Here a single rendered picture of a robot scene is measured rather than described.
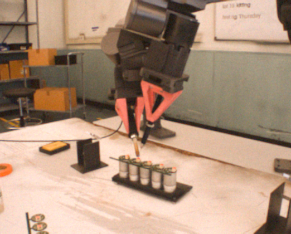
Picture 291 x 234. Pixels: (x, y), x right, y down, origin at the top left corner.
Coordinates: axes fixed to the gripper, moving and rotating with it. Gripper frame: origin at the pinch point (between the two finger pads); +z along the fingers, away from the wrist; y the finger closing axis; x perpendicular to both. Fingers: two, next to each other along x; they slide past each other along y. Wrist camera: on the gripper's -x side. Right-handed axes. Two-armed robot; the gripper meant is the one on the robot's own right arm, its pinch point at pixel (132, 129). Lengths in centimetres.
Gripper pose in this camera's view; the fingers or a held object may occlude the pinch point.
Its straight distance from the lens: 67.1
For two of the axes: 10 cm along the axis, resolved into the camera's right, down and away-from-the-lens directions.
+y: 9.8, -0.6, 1.8
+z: 1.1, 9.6, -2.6
